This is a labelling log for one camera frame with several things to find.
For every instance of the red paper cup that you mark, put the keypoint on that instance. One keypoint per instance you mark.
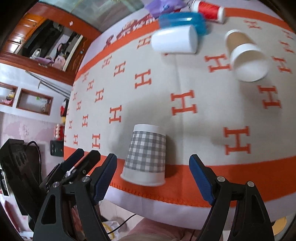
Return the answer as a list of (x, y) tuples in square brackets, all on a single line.
[(211, 12)]

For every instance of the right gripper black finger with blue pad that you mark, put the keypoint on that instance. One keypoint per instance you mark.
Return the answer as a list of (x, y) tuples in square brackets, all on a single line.
[(55, 221), (251, 220)]

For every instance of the blue translucent plastic cup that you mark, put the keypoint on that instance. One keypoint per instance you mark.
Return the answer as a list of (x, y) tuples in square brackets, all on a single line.
[(184, 18)]

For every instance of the orange beige H-pattern cloth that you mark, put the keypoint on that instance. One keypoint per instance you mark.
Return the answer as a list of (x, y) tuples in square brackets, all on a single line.
[(196, 104)]

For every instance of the white plastic cup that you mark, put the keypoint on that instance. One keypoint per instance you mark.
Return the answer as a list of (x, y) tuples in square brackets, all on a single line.
[(180, 39)]

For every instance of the purple tissue pack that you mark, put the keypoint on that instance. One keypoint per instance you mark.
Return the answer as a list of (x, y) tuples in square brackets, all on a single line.
[(159, 7)]

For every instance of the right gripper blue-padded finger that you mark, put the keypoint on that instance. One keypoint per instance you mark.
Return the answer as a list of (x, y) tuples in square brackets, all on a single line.
[(71, 161)]

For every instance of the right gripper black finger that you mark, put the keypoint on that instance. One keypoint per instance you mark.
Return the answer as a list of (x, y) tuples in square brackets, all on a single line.
[(83, 166)]

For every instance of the pink small kitchen appliance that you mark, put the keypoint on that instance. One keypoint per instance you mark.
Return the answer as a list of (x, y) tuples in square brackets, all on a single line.
[(59, 62)]

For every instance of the grey checked paper cup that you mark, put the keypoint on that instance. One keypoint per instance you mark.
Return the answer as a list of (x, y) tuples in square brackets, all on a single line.
[(146, 158)]

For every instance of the brown and white paper cup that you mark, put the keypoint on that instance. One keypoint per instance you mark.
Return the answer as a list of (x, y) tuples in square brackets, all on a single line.
[(247, 60)]

